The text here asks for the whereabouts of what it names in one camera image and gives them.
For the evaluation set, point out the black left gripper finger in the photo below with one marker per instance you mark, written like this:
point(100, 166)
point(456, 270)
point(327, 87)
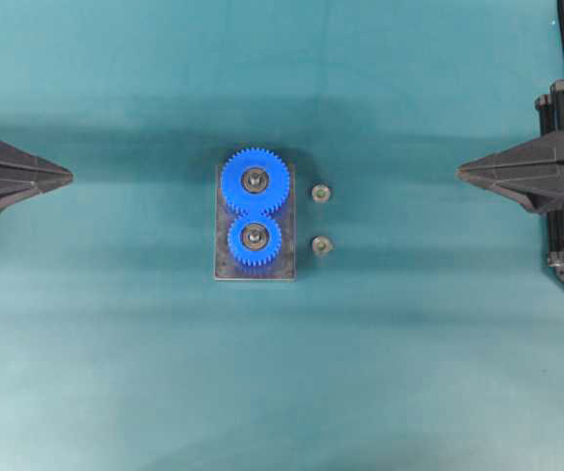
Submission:
point(13, 192)
point(18, 165)

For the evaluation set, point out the metal shaft with bearing upper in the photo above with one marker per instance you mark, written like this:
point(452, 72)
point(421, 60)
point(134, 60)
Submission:
point(255, 180)

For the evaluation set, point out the large blue plastic gear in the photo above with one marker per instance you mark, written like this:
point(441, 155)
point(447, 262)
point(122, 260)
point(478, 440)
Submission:
point(266, 202)

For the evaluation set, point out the small blue plastic gear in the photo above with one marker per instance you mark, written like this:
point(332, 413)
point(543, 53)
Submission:
point(249, 258)

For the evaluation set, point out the metal shaft with bearing lower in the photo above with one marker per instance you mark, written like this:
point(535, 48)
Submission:
point(254, 237)

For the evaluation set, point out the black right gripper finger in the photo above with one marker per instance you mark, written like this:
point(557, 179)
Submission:
point(529, 194)
point(544, 150)

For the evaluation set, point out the metal shaft with bearing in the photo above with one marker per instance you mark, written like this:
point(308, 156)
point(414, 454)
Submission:
point(255, 180)
point(254, 237)

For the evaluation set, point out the grey metal base plate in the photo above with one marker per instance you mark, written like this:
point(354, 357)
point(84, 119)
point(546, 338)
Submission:
point(282, 268)

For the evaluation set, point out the metal washer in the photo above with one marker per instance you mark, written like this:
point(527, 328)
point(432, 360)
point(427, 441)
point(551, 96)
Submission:
point(321, 245)
point(321, 193)

